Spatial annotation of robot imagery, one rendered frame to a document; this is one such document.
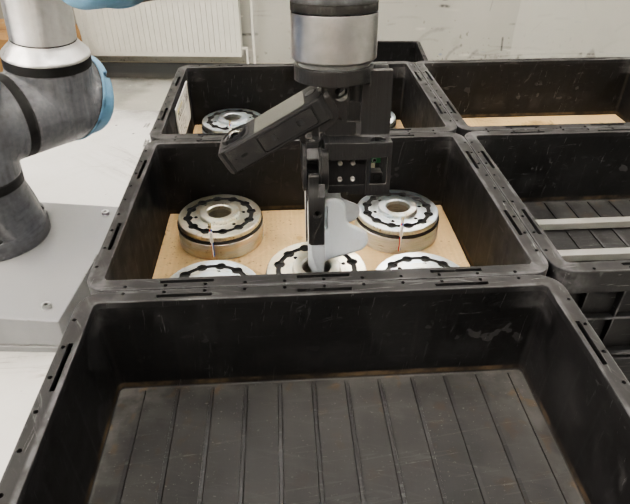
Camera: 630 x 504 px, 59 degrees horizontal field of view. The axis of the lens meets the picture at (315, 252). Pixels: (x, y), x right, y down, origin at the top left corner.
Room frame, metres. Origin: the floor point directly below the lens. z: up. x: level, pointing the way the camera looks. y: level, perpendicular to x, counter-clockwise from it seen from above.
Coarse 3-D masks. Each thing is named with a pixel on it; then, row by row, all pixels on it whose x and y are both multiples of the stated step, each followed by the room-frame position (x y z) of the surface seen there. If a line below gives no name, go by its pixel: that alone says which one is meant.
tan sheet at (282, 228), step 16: (176, 224) 0.61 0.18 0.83; (272, 224) 0.61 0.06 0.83; (288, 224) 0.61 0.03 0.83; (304, 224) 0.61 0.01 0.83; (352, 224) 0.61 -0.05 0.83; (448, 224) 0.61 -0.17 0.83; (176, 240) 0.57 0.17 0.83; (272, 240) 0.57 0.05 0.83; (288, 240) 0.57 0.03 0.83; (304, 240) 0.57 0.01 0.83; (448, 240) 0.57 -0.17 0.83; (160, 256) 0.54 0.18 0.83; (176, 256) 0.54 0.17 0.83; (192, 256) 0.54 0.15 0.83; (240, 256) 0.54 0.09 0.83; (256, 256) 0.54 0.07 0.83; (272, 256) 0.54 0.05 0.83; (368, 256) 0.54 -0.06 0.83; (384, 256) 0.54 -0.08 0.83; (448, 256) 0.54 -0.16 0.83; (464, 256) 0.54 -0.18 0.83; (160, 272) 0.51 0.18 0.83; (256, 272) 0.51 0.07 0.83
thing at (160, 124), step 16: (224, 64) 0.96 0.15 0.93; (240, 64) 0.96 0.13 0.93; (256, 64) 0.96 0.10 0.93; (272, 64) 0.96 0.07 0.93; (288, 64) 0.96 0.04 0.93; (400, 64) 0.96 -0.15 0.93; (176, 80) 0.87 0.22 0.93; (416, 80) 0.88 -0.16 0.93; (176, 96) 0.81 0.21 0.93; (432, 96) 0.80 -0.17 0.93; (160, 112) 0.74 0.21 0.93; (160, 128) 0.69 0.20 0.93; (400, 128) 0.69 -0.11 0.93; (416, 128) 0.69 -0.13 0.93; (432, 128) 0.69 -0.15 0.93; (448, 128) 0.69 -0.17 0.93
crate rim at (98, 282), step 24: (168, 144) 0.64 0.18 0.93; (192, 144) 0.64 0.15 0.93; (216, 144) 0.64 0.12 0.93; (288, 144) 0.65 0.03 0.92; (456, 144) 0.64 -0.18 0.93; (144, 168) 0.57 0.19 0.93; (480, 168) 0.57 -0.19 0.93; (120, 216) 0.47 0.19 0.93; (504, 216) 0.47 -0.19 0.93; (120, 240) 0.43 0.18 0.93; (528, 240) 0.43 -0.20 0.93; (96, 264) 0.39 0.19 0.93; (528, 264) 0.39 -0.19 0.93; (96, 288) 0.36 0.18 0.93; (120, 288) 0.36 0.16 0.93; (144, 288) 0.36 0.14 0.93; (168, 288) 0.36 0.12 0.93
